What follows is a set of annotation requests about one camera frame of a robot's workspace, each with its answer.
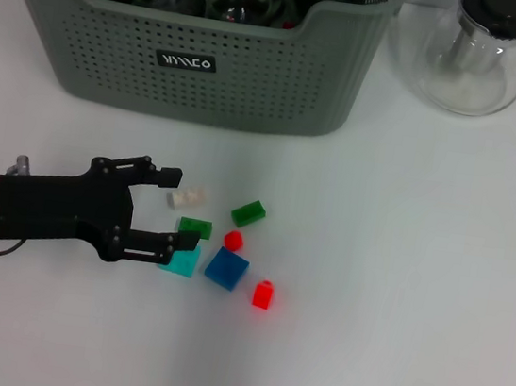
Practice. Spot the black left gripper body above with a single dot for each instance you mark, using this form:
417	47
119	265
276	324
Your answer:
56	209

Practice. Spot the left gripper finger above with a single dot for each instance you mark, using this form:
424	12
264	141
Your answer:
167	176
151	244

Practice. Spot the white toy brick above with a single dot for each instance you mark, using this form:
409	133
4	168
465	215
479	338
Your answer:
187	199

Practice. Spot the cyan square toy brick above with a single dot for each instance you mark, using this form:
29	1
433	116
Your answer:
184	264

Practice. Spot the green toy brick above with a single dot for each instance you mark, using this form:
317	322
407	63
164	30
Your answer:
248	213
203	226

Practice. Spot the blue square toy brick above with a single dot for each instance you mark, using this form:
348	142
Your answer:
226	268

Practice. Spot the tall bright red toy brick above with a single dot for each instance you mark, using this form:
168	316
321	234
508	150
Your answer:
263	296

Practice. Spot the grey perforated storage bin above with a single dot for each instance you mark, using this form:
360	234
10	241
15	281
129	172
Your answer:
113	64

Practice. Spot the small red toy brick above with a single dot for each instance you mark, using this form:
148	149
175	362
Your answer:
232	240

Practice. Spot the clear glass flask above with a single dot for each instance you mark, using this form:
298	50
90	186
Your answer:
465	63

